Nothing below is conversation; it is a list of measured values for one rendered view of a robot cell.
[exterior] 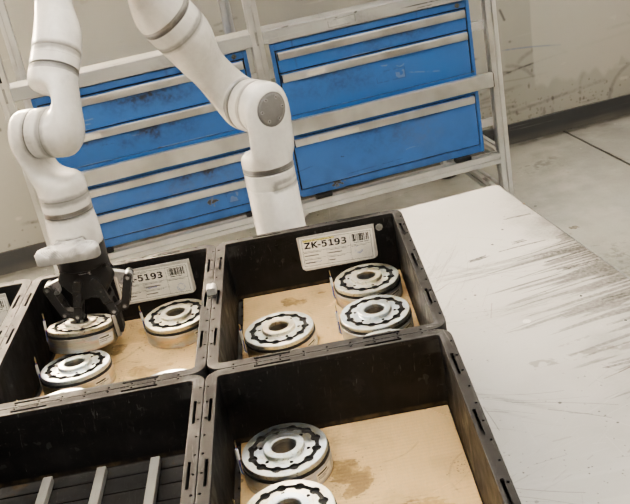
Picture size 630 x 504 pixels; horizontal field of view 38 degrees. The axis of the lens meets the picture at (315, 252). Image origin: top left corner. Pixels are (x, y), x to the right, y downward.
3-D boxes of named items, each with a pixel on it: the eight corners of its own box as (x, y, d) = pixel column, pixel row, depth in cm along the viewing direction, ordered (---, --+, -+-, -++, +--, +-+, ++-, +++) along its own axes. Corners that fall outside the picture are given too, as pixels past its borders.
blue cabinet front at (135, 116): (78, 253, 323) (30, 99, 300) (277, 202, 334) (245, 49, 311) (78, 256, 320) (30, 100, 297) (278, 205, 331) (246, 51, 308)
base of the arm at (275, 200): (257, 249, 176) (239, 166, 169) (304, 237, 177) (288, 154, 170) (266, 268, 168) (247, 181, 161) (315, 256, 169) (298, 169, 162)
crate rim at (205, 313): (38, 290, 150) (34, 277, 149) (219, 255, 150) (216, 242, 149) (-30, 432, 114) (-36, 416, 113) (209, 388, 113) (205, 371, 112)
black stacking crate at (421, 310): (233, 307, 154) (218, 246, 149) (408, 274, 153) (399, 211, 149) (228, 450, 117) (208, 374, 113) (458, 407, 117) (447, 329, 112)
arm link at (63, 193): (24, 221, 133) (76, 220, 130) (-8, 118, 127) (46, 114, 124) (50, 202, 139) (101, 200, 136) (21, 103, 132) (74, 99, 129)
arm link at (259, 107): (288, 75, 158) (306, 169, 165) (256, 70, 165) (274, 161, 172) (245, 91, 153) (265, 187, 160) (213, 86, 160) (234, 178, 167)
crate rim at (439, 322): (219, 255, 150) (216, 242, 149) (401, 221, 150) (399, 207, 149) (210, 388, 113) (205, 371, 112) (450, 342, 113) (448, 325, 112)
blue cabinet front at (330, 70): (298, 197, 335) (268, 44, 312) (483, 150, 346) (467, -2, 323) (300, 199, 332) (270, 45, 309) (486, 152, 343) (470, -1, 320)
